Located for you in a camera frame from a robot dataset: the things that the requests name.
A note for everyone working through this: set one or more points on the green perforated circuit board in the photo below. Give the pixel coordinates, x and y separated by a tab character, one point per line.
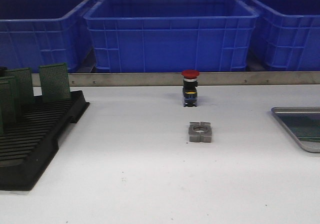
307	133
293	120

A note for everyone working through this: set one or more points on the rear right green circuit board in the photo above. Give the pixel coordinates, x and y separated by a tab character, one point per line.
54	82

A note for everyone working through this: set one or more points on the black slotted board rack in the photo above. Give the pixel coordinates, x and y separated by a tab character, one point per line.
28	146

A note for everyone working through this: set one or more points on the silver metal tray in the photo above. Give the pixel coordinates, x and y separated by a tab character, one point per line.
310	146

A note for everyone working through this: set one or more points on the red emergency stop button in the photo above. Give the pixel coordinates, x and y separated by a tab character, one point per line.
189	89

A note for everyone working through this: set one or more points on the grey metal clamp block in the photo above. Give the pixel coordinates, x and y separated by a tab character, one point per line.
200	132

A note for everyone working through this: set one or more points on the centre blue plastic crate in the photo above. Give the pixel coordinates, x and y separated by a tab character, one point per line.
170	35

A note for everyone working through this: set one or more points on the right front blue crate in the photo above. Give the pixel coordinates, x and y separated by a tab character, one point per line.
286	36

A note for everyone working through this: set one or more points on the left front blue crate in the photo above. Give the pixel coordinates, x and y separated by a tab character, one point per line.
42	32

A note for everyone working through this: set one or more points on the steel table edge rail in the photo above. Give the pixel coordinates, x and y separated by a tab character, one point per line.
204	79

